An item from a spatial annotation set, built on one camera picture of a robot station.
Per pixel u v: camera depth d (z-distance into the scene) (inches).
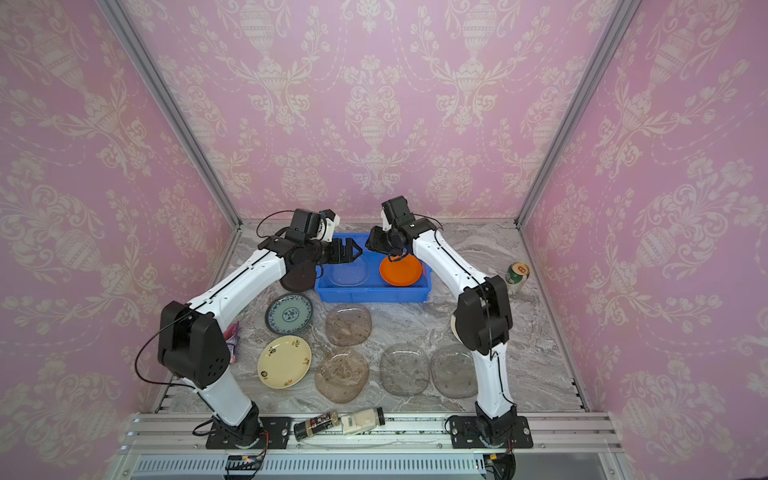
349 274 40.3
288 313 37.4
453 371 33.4
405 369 33.3
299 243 26.3
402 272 40.8
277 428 29.5
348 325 36.8
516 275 36.2
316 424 28.7
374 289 35.3
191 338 18.1
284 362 33.6
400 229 27.0
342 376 32.8
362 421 28.8
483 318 20.5
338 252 29.9
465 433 28.7
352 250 30.6
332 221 32.1
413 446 28.7
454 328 22.8
